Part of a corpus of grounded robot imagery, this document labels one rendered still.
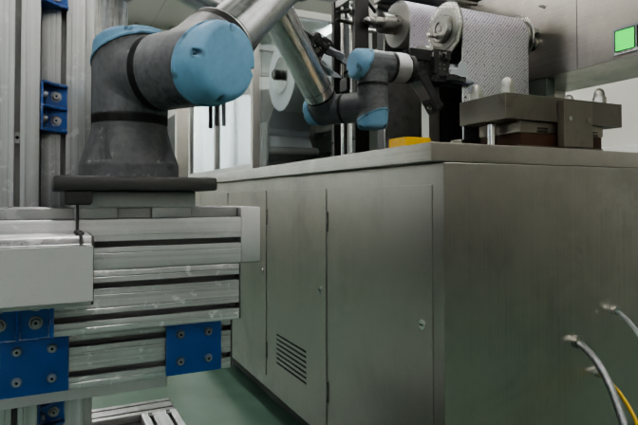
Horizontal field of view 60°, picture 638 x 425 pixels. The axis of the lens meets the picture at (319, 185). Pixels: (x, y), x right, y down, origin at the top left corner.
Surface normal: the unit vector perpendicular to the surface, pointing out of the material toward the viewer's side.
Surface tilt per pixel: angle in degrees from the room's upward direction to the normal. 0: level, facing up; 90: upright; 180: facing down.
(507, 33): 90
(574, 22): 90
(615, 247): 90
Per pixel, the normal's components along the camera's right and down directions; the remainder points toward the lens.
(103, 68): -0.51, -0.02
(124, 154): 0.22, -0.33
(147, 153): 0.63, -0.32
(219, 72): 0.80, 0.07
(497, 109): -0.90, -0.01
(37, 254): 0.44, -0.02
